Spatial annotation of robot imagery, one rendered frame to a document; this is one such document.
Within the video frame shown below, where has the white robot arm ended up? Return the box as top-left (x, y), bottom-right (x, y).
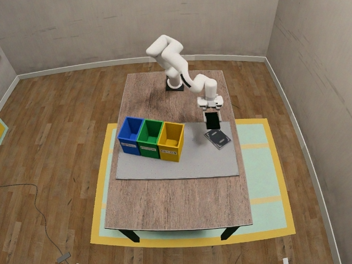
top-left (146, 35), bottom-right (218, 107)

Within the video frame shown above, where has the green bin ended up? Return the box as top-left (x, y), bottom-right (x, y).
top-left (136, 119), bottom-right (164, 159)

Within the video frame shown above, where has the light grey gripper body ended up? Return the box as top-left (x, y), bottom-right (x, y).
top-left (197, 96), bottom-right (223, 108)

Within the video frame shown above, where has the yellow recycle bin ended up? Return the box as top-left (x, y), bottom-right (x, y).
top-left (157, 122), bottom-right (184, 162)

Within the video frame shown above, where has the blue open-top bin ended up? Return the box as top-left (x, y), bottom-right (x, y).
top-left (117, 117), bottom-right (144, 156)

